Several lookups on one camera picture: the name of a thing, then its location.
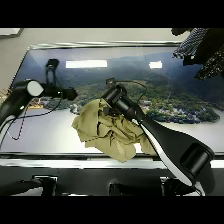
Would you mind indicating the khaki long-sleeved shirt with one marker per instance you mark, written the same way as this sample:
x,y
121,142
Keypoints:
x,y
106,135

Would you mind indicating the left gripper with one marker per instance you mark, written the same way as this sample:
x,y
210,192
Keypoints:
x,y
69,93

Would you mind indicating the checked garment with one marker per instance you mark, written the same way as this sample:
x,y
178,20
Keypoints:
x,y
193,41

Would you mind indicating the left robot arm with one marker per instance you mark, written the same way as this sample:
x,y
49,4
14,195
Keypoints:
x,y
16,96

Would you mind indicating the silver frame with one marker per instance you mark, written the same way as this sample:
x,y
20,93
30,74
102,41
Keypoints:
x,y
83,163

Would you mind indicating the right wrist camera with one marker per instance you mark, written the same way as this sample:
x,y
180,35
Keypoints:
x,y
110,81

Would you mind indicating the black dotted garment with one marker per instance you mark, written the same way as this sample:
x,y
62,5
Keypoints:
x,y
213,68

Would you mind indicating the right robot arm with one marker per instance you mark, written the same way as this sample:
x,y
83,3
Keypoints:
x,y
173,146

